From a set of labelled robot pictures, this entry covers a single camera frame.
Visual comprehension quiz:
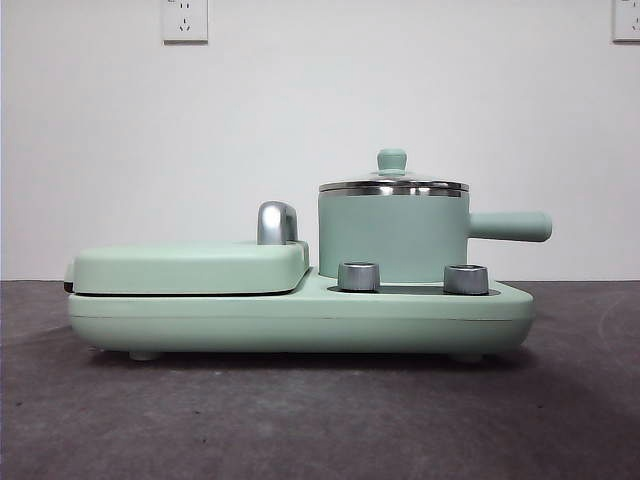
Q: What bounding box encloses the glass pot lid green knob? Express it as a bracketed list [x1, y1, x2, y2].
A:
[318, 147, 471, 196]

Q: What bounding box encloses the silver control knob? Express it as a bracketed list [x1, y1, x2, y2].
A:
[337, 261, 381, 292]
[442, 263, 490, 295]

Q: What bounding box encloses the mint green breakfast machine base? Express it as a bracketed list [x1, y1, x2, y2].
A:
[67, 238, 535, 362]

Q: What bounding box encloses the mint green hinged griddle cover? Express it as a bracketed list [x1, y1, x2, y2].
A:
[64, 238, 311, 296]

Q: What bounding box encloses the chrome griddle cover handle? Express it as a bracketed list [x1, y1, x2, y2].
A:
[256, 200, 301, 246]

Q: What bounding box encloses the mint green handled pot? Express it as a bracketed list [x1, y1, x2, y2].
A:
[317, 189, 553, 281]

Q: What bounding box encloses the white wall socket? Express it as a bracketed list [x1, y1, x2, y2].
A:
[161, 0, 209, 44]
[612, 0, 640, 43]

